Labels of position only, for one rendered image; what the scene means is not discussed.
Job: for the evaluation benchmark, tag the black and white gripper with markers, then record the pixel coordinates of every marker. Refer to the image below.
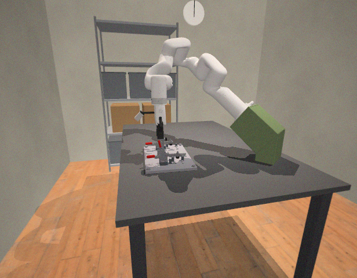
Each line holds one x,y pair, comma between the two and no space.
160,119

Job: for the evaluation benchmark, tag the toggle clamp with red handle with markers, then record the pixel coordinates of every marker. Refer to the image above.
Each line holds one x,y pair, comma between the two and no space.
157,145
163,158

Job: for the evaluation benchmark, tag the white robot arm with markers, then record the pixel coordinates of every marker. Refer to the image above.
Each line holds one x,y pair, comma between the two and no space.
207,68

